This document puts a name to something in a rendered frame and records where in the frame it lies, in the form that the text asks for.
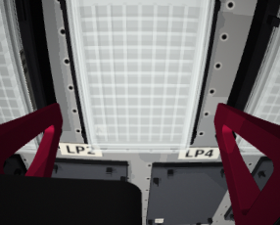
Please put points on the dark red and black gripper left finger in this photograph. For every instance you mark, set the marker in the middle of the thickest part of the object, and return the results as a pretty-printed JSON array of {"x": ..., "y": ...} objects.
[{"x": 15, "y": 133}]

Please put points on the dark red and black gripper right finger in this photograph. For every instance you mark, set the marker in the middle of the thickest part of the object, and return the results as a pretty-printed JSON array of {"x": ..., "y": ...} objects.
[{"x": 250, "y": 205}]

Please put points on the black rectangular frame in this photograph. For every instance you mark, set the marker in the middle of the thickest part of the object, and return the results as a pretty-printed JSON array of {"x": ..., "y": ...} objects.
[{"x": 14, "y": 163}]

